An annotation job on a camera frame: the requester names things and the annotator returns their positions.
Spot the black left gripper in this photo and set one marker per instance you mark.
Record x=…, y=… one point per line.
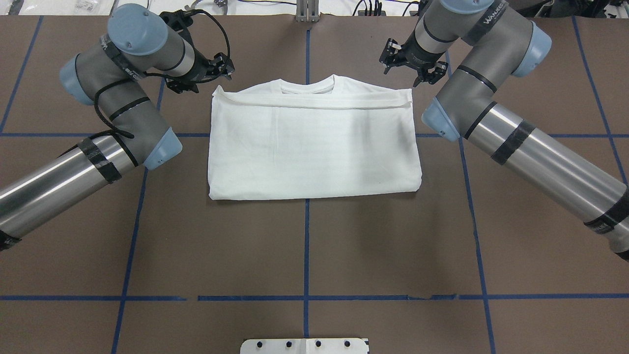
x=198, y=65

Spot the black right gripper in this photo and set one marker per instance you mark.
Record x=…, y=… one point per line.
x=416, y=57

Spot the white long-sleeve printed shirt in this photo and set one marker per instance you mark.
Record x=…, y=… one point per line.
x=338, y=137

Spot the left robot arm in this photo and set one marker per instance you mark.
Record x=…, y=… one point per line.
x=186, y=47

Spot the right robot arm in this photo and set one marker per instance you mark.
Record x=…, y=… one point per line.
x=503, y=44

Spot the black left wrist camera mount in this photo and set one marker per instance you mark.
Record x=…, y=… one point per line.
x=180, y=21

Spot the grey aluminium camera post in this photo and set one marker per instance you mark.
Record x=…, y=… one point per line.
x=307, y=11

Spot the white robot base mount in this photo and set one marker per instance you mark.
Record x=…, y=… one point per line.
x=306, y=346

